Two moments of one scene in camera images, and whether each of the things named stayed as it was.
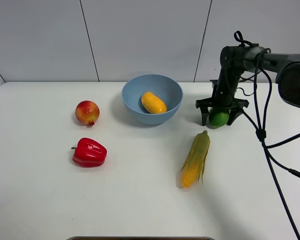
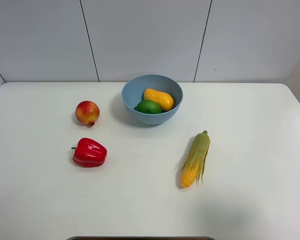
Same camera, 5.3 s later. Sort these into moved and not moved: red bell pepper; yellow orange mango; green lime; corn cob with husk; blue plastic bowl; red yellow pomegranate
Moved: yellow orange mango; green lime
Not moved: red yellow pomegranate; blue plastic bowl; corn cob with husk; red bell pepper
